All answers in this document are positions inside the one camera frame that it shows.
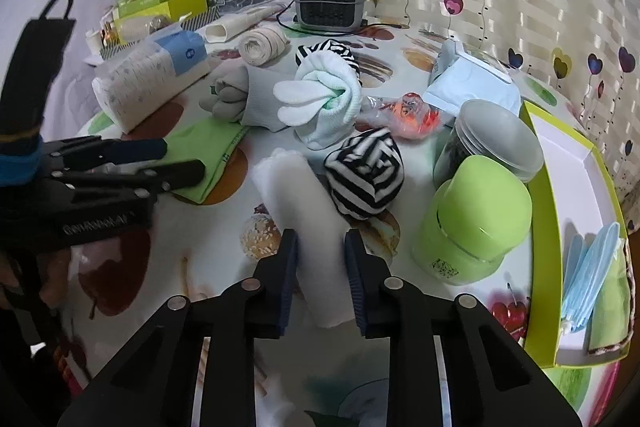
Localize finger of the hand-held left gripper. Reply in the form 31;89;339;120
65;159;207;200
45;136;168;170

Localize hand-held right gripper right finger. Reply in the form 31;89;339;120
345;229;583;427

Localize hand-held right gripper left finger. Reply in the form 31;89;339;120
57;229;301;427

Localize grey sock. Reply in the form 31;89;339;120
199;67;302;134

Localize black white striped sock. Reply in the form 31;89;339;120
323;129;404;221
295;39;362;78

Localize green cardboard box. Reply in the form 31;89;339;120
519;101;630;369

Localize person's left hand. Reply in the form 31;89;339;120
0;252;68;308

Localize green cloth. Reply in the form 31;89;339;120
162;117;252;204

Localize blue white tissue pack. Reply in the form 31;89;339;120
92;29;214;134

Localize food print tablecloth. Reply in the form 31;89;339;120
62;14;632;427

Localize lime green lidded container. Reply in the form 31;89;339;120
412;155;533;289

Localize green carton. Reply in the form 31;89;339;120
112;0;209;24

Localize beige rolled sock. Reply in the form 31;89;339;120
238;28;291;68

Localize white paper roll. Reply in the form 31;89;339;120
205;4;287;44

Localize white green toe sock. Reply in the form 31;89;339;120
273;66;364;151

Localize orange clear plastic packet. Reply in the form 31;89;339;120
356;92;442;141

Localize clear plastic jar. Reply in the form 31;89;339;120
432;99;544;188

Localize blue face mask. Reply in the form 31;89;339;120
560;221;627;334

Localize light blue wet wipes pack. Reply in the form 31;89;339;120
423;42;522;118

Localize green cloth pouch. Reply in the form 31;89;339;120
586;257;632;354

